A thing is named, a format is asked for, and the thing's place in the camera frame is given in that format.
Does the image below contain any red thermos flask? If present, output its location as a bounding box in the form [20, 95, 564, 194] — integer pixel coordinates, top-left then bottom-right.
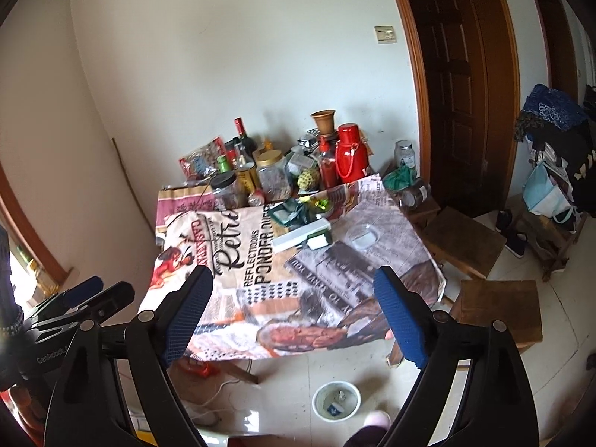
[335, 123, 371, 184]

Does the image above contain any black shoe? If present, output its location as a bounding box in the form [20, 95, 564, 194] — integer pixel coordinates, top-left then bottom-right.
[496, 209, 529, 258]

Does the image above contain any pile of dark clothes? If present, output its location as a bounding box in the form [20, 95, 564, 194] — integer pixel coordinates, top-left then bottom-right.
[514, 84, 596, 215]

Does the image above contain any wooden rack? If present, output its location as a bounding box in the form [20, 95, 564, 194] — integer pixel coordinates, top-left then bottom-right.
[517, 205, 587, 282]

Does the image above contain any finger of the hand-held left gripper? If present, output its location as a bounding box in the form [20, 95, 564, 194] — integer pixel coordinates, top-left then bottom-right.
[32, 282, 136, 336]
[23, 276, 104, 324]

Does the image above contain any thin wooden stick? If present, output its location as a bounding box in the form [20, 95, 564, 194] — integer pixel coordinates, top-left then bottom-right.
[112, 137, 156, 226]

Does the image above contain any long white box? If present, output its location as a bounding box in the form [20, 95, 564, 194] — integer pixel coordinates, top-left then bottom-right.
[272, 221, 332, 253]

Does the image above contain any printed newspaper-style tablecloth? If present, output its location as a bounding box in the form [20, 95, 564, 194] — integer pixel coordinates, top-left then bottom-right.
[140, 174, 448, 361]

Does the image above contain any brown wooden door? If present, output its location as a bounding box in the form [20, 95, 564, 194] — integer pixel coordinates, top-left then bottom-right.
[384, 0, 520, 217]
[524, 0, 580, 91]

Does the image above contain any silver-lid glass jar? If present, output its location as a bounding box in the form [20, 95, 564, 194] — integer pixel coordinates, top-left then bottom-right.
[395, 140, 415, 168]

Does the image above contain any black-lid clear plastic jar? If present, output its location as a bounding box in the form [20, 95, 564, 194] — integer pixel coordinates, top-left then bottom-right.
[209, 171, 246, 210]

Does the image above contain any gold-lid clear plastic jar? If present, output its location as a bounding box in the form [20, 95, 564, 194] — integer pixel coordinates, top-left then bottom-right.
[255, 150, 294, 202]

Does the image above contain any yellow tin can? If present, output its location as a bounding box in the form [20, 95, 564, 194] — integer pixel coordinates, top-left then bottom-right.
[235, 163, 261, 196]

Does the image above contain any green cloth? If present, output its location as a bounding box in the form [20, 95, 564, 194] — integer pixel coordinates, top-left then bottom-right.
[383, 166, 417, 190]

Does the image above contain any glass jar lying down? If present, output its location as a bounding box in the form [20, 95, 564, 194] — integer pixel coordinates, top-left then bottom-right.
[396, 181, 431, 209]

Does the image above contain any red plastic item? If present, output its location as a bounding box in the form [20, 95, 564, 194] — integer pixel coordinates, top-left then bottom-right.
[186, 361, 219, 378]

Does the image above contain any red printed snack bag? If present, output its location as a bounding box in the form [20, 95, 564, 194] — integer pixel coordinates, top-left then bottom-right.
[179, 137, 229, 178]

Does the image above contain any pink slipper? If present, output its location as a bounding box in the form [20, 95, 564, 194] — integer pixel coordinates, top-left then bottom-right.
[363, 410, 392, 434]

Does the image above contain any dark green box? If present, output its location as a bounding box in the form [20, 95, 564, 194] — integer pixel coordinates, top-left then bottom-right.
[270, 198, 304, 226]

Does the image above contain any dark wine bottle red cap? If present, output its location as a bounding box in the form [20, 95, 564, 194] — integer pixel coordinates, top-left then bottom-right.
[233, 118, 258, 159]

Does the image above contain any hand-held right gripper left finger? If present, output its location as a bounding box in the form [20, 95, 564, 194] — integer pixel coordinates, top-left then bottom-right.
[44, 265, 215, 447]

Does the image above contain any white plastic bucket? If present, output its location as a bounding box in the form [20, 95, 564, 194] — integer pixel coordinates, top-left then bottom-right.
[312, 381, 361, 422]

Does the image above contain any wooden table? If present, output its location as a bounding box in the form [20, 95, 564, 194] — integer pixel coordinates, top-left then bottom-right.
[156, 168, 448, 385]

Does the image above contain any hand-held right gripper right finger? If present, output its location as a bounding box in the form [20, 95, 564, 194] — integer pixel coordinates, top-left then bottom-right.
[374, 265, 541, 447]

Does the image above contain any red sauce bottle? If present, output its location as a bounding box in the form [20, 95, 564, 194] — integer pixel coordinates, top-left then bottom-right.
[319, 136, 338, 190]

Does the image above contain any white power cable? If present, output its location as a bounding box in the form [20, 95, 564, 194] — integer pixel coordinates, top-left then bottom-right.
[177, 377, 243, 424]

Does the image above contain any wooden stool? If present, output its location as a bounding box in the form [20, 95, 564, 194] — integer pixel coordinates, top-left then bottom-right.
[421, 206, 507, 280]
[449, 279, 543, 355]

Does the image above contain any light blue plastic bag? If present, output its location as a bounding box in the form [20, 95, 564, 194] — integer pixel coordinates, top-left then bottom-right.
[522, 163, 578, 224]

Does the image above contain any pink printed sack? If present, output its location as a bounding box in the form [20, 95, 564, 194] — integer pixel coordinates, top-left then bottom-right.
[157, 185, 216, 234]

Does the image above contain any yellow-green snack packet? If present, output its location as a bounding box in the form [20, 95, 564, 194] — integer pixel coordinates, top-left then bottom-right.
[302, 196, 333, 215]

